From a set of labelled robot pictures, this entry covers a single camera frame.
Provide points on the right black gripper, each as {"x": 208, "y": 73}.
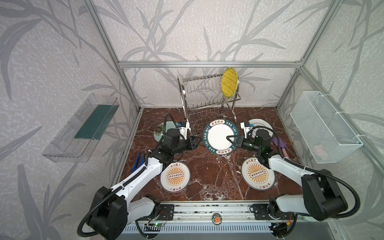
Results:
{"x": 238, "y": 141}

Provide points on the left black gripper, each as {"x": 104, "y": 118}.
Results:
{"x": 192, "y": 142}

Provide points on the white plate dark green rim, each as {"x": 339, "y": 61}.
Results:
{"x": 214, "y": 137}

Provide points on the yellow woven pattern plate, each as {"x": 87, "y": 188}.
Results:
{"x": 229, "y": 83}

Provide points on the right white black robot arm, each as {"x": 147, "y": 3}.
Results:
{"x": 323, "y": 195}

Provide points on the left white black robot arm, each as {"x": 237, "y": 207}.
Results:
{"x": 112, "y": 209}

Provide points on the steel two-tier dish rack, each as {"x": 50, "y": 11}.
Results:
{"x": 203, "y": 102}

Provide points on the white plate thin teal rim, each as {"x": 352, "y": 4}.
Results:
{"x": 260, "y": 122}

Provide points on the pale green flower plate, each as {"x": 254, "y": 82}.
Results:
{"x": 158, "y": 132}

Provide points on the left orange sunburst plate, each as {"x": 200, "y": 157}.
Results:
{"x": 175, "y": 178}

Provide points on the orange sunburst plate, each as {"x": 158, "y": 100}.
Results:
{"x": 175, "y": 178}
{"x": 257, "y": 176}

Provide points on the right orange sunburst plate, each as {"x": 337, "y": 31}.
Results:
{"x": 257, "y": 176}

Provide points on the purple pink spatula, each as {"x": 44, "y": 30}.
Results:
{"x": 280, "y": 143}

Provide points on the blue pen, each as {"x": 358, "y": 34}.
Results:
{"x": 138, "y": 162}

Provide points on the round orange sticker badge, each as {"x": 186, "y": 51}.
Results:
{"x": 216, "y": 219}

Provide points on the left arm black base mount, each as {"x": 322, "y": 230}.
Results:
{"x": 162, "y": 212}

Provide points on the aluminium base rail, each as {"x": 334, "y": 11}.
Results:
{"x": 196, "y": 218}

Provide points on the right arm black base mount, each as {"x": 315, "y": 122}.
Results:
{"x": 270, "y": 212}

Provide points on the white wire mesh basket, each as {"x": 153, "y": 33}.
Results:
{"x": 325, "y": 131}

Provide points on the clear plastic wall tray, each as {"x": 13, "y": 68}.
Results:
{"x": 78, "y": 139}

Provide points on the aluminium cage frame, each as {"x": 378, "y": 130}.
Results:
{"x": 304, "y": 86}

